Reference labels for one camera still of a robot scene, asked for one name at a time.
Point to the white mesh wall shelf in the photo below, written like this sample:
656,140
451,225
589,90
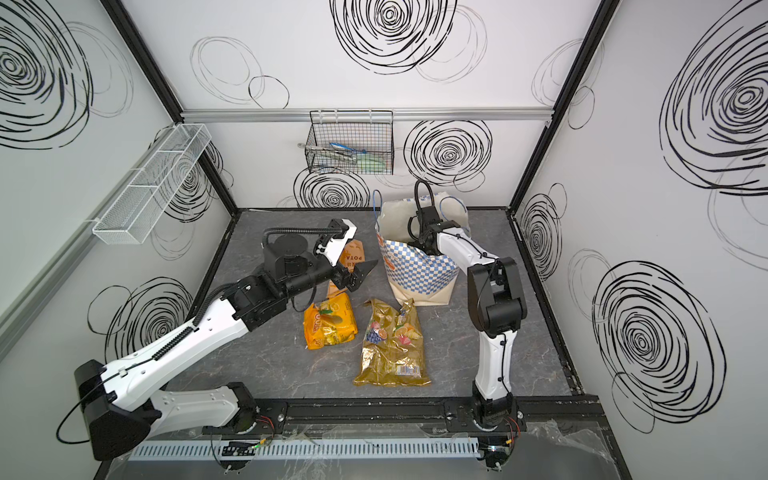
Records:
167,182

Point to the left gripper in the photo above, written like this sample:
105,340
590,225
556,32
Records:
347,277

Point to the white slotted cable duct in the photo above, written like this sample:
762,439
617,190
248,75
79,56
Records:
307,449

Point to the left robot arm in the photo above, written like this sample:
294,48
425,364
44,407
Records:
124,403

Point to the green item in basket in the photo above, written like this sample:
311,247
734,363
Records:
366,163

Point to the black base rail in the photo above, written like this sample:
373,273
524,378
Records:
441,414

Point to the beige sweet potato snack bag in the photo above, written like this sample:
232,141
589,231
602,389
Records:
352,254

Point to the orange yellow snack bag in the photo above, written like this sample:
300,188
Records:
331,322

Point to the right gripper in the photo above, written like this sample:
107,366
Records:
424,225

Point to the black wire basket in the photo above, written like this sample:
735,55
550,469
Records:
335,133

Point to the blue checkered paper bag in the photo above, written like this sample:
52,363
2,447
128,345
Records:
412,274

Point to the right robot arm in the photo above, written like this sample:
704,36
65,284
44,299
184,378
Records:
495,300

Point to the gold candy bag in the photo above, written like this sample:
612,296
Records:
393,353

